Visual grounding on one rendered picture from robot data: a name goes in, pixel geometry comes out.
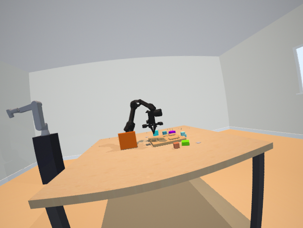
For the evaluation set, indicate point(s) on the green block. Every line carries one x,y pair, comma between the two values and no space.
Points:
185,142

